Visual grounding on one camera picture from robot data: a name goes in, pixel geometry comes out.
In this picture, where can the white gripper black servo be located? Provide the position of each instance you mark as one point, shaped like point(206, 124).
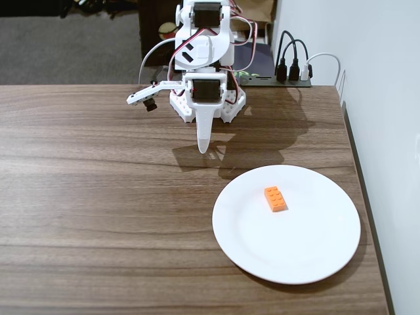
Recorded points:
point(204, 90)

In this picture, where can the orange lego block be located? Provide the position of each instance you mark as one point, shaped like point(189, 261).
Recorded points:
point(276, 199)

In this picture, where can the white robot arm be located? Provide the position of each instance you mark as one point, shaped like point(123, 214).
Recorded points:
point(210, 49)

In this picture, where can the white round plate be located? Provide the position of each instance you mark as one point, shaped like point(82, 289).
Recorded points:
point(285, 246)

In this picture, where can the black power strip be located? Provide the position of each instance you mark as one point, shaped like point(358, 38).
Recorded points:
point(262, 82)

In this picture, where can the dark box green print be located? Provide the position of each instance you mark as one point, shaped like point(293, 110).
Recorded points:
point(259, 55)

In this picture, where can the round red white object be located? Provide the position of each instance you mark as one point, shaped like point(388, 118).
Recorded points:
point(167, 29)

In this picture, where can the dark brown cabinet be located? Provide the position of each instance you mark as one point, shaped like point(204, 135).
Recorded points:
point(147, 26)

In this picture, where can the brown paper bag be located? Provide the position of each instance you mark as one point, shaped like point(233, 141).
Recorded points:
point(259, 13)

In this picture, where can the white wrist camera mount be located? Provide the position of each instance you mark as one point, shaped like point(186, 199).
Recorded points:
point(144, 93)

